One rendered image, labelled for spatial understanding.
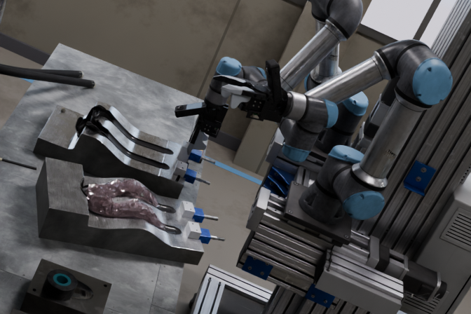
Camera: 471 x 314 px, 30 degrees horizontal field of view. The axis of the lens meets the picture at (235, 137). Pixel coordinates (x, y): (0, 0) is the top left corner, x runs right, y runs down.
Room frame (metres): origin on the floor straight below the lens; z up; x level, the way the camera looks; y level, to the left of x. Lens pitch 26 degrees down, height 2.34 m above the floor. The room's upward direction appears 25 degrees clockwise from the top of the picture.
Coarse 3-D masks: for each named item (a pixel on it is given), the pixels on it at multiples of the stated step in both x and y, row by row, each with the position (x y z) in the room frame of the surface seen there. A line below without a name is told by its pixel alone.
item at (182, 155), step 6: (186, 144) 2.70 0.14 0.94; (180, 150) 2.67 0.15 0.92; (186, 150) 2.68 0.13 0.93; (192, 150) 2.70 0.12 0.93; (198, 150) 2.72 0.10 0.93; (180, 156) 2.68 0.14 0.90; (186, 156) 2.68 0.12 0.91; (192, 156) 2.68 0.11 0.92; (198, 156) 2.69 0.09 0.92; (204, 156) 2.71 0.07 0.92; (198, 162) 2.69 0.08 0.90; (210, 162) 2.71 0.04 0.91
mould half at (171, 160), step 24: (48, 120) 2.59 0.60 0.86; (72, 120) 2.66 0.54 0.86; (120, 120) 2.71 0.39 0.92; (48, 144) 2.47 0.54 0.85; (72, 144) 2.51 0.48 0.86; (96, 144) 2.49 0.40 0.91; (168, 144) 2.74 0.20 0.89; (96, 168) 2.49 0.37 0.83; (120, 168) 2.50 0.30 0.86; (144, 168) 2.53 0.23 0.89; (168, 192) 2.52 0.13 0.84
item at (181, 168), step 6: (180, 162) 2.61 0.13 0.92; (180, 168) 2.57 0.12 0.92; (186, 168) 2.61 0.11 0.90; (174, 174) 2.57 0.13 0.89; (180, 174) 2.57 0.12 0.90; (186, 174) 2.58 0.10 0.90; (192, 174) 2.59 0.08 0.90; (186, 180) 2.58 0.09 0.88; (192, 180) 2.58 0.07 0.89; (198, 180) 2.60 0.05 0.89; (204, 180) 2.60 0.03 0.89
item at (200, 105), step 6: (198, 102) 2.72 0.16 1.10; (204, 102) 2.72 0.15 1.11; (180, 108) 2.68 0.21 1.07; (186, 108) 2.69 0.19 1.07; (192, 108) 2.68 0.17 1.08; (198, 108) 2.68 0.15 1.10; (204, 108) 2.68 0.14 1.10; (180, 114) 2.67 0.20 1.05; (186, 114) 2.68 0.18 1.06; (192, 114) 2.68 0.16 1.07
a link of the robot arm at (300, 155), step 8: (288, 120) 2.29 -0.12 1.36; (280, 128) 2.30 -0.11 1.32; (288, 128) 2.27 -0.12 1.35; (296, 128) 2.23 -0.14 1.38; (304, 128) 2.22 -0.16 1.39; (288, 136) 2.24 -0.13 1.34; (296, 136) 2.22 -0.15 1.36; (304, 136) 2.22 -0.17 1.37; (312, 136) 2.22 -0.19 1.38; (288, 144) 2.23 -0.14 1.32; (296, 144) 2.22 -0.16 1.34; (304, 144) 2.22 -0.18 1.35; (312, 144) 2.23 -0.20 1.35; (288, 152) 2.22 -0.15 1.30; (296, 152) 2.22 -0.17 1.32; (304, 152) 2.22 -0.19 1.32; (296, 160) 2.22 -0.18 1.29; (304, 160) 2.24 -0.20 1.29
